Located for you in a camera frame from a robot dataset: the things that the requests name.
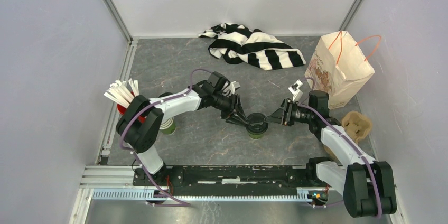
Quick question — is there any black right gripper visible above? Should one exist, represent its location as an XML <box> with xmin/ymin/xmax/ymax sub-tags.
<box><xmin>264</xmin><ymin>98</ymin><xmax>314</xmax><ymax>126</ymax></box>

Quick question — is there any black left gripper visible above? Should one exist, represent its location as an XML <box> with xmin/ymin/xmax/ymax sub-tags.
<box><xmin>210</xmin><ymin>91</ymin><xmax>249</xmax><ymax>127</ymax></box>

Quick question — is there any black plastic cup lid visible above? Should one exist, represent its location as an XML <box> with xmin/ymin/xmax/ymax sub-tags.
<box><xmin>246</xmin><ymin>113</ymin><xmax>269</xmax><ymax>132</ymax></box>

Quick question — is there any green paper coffee cup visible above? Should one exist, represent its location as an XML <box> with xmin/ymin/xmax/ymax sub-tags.
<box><xmin>247</xmin><ymin>130</ymin><xmax>266</xmax><ymax>139</ymax></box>

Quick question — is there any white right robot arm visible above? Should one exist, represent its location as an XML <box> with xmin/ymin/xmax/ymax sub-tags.
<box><xmin>265</xmin><ymin>90</ymin><xmax>397</xmax><ymax>218</ymax></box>

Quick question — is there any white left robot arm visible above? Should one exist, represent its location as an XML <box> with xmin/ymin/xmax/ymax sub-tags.
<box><xmin>115</xmin><ymin>71</ymin><xmax>250</xmax><ymax>186</ymax></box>

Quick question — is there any brown paper takeout bag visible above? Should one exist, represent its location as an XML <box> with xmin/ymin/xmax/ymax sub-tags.
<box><xmin>304</xmin><ymin>31</ymin><xmax>382</xmax><ymax>109</ymax></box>

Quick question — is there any stack of green paper cups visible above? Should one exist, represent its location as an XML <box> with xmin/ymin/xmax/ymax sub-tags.
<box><xmin>159</xmin><ymin>117</ymin><xmax>176</xmax><ymax>135</ymax></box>

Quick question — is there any black white striped cloth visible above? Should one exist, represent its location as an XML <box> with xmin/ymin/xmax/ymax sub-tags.
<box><xmin>198</xmin><ymin>23</ymin><xmax>306</xmax><ymax>71</ymax></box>

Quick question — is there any brown pulp cup carrier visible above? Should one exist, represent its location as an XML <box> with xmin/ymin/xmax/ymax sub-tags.
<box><xmin>332</xmin><ymin>110</ymin><xmax>372</xmax><ymax>146</ymax></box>

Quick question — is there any white wrapped straw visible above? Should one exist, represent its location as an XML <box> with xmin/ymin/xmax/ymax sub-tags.
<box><xmin>106</xmin><ymin>80</ymin><xmax>134</xmax><ymax>101</ymax></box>
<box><xmin>128</xmin><ymin>79</ymin><xmax>139</xmax><ymax>97</ymax></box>
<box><xmin>104</xmin><ymin>91</ymin><xmax>132</xmax><ymax>108</ymax></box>

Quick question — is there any red cup straw holder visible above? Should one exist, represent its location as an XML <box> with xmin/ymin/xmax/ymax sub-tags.
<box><xmin>117</xmin><ymin>104</ymin><xmax>146</xmax><ymax>123</ymax></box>

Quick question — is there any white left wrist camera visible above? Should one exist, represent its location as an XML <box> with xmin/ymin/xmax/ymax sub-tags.
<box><xmin>223</xmin><ymin>81</ymin><xmax>240</xmax><ymax>96</ymax></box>

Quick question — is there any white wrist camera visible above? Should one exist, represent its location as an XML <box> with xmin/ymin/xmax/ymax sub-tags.
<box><xmin>223</xmin><ymin>81</ymin><xmax>240</xmax><ymax>96</ymax></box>
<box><xmin>288</xmin><ymin>80</ymin><xmax>303</xmax><ymax>103</ymax></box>

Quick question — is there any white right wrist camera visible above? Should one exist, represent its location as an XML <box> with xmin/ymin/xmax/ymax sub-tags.
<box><xmin>288</xmin><ymin>80</ymin><xmax>303</xmax><ymax>103</ymax></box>

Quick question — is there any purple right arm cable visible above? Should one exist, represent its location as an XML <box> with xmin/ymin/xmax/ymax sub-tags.
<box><xmin>301</xmin><ymin>77</ymin><xmax>382</xmax><ymax>220</ymax></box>

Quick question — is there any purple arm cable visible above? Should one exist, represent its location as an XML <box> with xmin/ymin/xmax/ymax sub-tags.
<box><xmin>301</xmin><ymin>77</ymin><xmax>382</xmax><ymax>220</ymax></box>
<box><xmin>119</xmin><ymin>68</ymin><xmax>214</xmax><ymax>207</ymax></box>

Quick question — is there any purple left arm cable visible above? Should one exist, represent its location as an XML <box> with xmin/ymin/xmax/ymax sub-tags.
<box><xmin>119</xmin><ymin>68</ymin><xmax>214</xmax><ymax>207</ymax></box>

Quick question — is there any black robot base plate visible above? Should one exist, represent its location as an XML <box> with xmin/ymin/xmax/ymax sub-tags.
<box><xmin>132</xmin><ymin>165</ymin><xmax>328</xmax><ymax>197</ymax></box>

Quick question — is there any white slotted cable duct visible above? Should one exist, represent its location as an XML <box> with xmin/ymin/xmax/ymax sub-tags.
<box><xmin>91</xmin><ymin>189</ymin><xmax>312</xmax><ymax>202</ymax></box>

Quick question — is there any aluminium frame rail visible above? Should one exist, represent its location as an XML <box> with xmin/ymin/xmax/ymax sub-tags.
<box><xmin>78</xmin><ymin>39</ymin><xmax>139</xmax><ymax>190</ymax></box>

